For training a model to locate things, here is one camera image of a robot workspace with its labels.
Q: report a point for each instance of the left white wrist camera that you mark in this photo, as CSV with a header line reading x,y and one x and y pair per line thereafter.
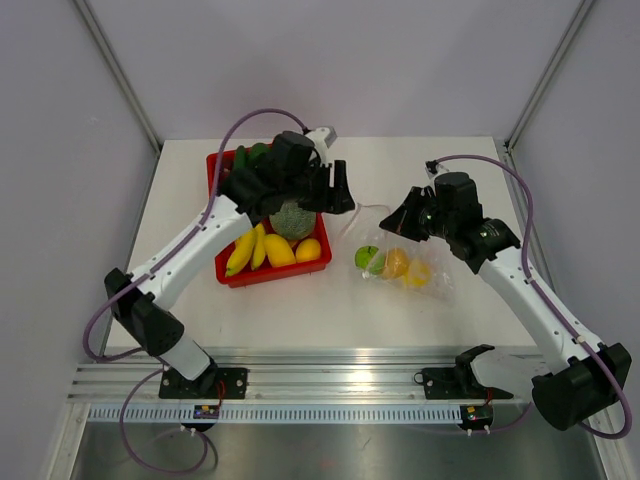
x,y
323,137

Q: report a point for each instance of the green apple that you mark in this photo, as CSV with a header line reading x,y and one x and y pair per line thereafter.
x,y
370,259

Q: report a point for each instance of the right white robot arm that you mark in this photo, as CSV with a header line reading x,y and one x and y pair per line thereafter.
x,y
585,376

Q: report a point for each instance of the aluminium frame post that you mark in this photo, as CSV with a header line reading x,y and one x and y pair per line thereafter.
x,y
552,67
108,54

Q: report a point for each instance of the right aluminium frame post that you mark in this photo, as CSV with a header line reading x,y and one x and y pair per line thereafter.
x,y
552,67

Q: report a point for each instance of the yellow mango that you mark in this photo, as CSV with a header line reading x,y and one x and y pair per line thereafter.
x,y
278,251

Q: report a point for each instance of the yellow banana bunch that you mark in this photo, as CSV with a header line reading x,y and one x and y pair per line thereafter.
x,y
249,250

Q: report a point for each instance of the green avocado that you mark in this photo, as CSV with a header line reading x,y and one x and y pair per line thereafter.
x,y
256,151

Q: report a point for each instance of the red plastic tray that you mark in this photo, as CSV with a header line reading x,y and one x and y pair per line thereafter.
x,y
265,273

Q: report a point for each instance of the orange yellow round fruit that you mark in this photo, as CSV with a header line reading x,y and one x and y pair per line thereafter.
x,y
308,250

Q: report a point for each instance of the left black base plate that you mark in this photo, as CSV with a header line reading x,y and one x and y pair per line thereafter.
x,y
227,383

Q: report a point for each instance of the netted green melon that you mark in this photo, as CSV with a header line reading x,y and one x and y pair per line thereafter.
x,y
292,222

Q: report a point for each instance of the aluminium mounting rail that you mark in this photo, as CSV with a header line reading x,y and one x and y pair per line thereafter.
x,y
280,376

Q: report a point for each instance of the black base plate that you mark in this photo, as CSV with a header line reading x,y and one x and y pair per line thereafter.
x,y
458,382
227,383

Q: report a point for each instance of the yellow pear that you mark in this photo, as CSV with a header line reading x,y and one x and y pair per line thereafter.
x,y
418,274

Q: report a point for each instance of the left aluminium frame post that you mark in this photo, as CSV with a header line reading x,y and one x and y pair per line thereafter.
x,y
108,54

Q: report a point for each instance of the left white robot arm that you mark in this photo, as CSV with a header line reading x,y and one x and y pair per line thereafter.
x,y
142,299

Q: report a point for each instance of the clear zip top bag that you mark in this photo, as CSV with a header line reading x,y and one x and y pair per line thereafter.
x,y
362,229

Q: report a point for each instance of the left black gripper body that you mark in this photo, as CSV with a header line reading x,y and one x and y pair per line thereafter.
x,y
310,189

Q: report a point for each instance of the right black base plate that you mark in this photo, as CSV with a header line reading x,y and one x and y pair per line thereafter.
x,y
458,382

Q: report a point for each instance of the dark green cucumber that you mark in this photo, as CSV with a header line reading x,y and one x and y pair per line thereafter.
x,y
240,158

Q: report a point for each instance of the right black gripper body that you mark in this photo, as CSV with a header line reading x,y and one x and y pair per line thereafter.
x,y
441,224

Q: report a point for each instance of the white slotted cable duct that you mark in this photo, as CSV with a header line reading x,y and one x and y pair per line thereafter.
x,y
236,413

